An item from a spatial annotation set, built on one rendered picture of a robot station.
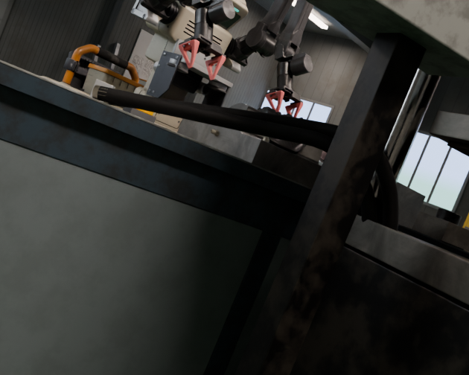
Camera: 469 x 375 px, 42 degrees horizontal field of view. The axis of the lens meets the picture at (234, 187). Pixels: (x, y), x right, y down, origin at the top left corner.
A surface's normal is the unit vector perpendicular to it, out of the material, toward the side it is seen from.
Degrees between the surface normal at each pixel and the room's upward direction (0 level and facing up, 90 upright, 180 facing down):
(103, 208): 90
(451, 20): 90
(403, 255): 90
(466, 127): 90
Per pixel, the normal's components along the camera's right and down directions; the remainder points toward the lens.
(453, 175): -0.63, -0.22
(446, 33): 0.44, 0.22
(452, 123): -0.82, -0.31
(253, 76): 0.68, 0.31
